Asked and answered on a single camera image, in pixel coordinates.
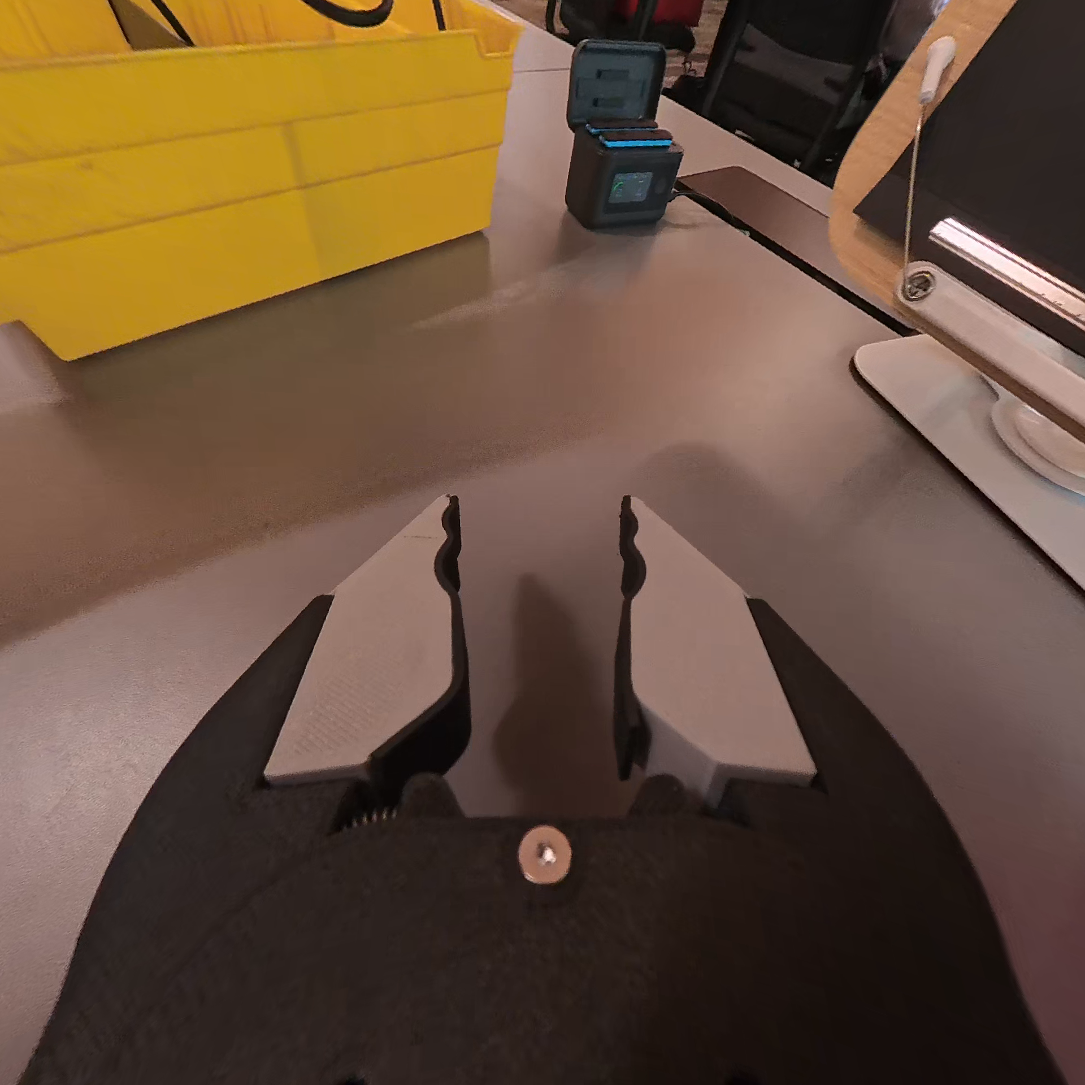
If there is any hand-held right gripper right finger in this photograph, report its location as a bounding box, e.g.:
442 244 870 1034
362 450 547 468
611 494 819 808

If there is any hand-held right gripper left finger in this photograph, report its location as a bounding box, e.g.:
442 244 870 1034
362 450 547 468
263 494 473 787

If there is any yellow plastic bin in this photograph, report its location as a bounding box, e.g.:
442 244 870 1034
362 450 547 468
0 0 525 363

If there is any black cable bundle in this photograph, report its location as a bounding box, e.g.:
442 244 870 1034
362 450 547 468
301 0 450 35

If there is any dark battery charger case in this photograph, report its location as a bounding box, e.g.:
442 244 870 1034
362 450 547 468
563 38 686 232

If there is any wood-framed black board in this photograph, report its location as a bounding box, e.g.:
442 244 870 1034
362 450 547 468
826 0 1085 357

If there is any black office chair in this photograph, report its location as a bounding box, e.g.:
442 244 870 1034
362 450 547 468
699 0 900 183

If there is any white-tipped metal stylus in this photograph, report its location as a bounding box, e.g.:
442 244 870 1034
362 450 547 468
900 36 959 302

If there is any black charger cable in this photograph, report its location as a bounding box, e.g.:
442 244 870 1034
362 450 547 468
670 188 756 238

